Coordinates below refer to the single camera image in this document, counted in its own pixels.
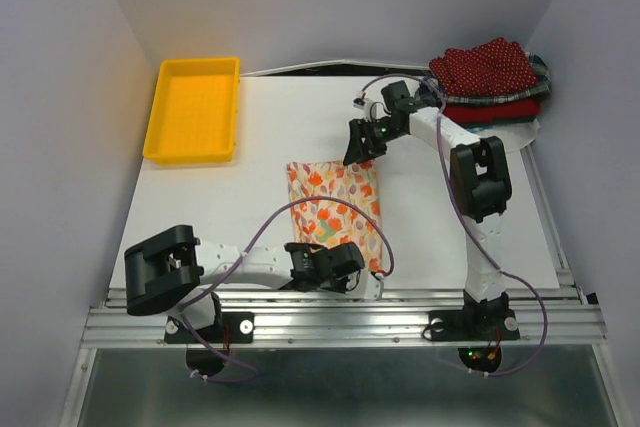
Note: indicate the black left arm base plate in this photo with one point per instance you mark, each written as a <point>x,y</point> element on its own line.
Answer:
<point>229,328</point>

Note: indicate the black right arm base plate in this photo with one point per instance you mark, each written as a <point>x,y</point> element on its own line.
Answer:
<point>461,326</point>

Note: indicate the orange floral white skirt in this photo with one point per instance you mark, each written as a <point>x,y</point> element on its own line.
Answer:
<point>342,206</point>

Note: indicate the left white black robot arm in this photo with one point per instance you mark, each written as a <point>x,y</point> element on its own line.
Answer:
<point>168,272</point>

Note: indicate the yellow plastic bin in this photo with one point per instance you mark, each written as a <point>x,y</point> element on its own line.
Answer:
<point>193,113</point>

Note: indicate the white blue patterned skirt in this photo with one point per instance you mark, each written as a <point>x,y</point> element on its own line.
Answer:
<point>514,137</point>

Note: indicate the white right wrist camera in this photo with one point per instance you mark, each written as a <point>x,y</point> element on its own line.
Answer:
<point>368,107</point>

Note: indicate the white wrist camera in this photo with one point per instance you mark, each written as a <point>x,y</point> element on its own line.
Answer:
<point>369,288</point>
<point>368,107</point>

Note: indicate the aluminium table frame rail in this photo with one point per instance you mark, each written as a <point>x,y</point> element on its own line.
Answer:
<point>426,240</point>

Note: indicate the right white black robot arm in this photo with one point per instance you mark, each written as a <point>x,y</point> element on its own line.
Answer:
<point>477,177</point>

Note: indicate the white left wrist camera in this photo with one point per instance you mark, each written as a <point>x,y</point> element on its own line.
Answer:
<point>369,288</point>

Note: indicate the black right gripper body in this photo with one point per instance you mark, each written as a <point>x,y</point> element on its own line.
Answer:
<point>378,132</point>

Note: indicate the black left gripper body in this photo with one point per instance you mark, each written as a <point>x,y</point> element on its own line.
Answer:
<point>344,284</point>

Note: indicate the navy white plaid skirt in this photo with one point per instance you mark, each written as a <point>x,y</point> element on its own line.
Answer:
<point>542,88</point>

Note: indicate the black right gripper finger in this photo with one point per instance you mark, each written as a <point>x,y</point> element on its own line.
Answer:
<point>356,151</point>
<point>371,155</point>

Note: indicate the dark red polka dot skirt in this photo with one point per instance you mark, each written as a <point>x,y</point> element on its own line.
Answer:
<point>498,67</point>

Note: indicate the folded red skirt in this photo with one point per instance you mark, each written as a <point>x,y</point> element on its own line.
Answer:
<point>469,115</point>

